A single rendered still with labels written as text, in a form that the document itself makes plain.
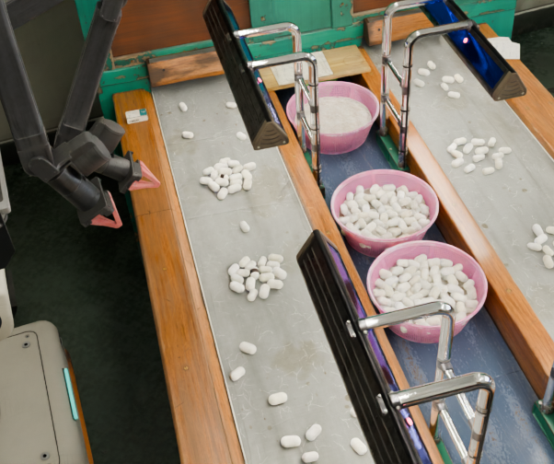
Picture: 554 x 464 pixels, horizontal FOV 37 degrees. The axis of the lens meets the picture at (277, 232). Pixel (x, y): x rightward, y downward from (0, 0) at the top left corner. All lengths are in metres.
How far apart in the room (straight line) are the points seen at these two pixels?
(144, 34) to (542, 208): 1.23
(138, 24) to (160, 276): 0.86
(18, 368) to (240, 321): 0.87
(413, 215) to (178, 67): 0.86
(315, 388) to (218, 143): 0.88
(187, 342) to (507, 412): 0.69
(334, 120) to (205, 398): 1.02
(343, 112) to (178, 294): 0.83
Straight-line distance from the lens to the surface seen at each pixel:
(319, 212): 2.04
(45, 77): 3.52
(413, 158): 2.21
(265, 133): 1.78
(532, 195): 2.17
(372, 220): 2.08
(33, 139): 1.55
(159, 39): 2.52
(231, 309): 1.87
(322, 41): 2.63
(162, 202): 2.13
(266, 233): 2.03
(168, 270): 1.95
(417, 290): 1.89
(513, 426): 1.78
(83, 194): 1.65
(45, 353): 2.51
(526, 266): 1.98
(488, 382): 1.29
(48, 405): 2.39
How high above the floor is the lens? 2.13
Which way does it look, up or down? 43 degrees down
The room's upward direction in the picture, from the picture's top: 5 degrees counter-clockwise
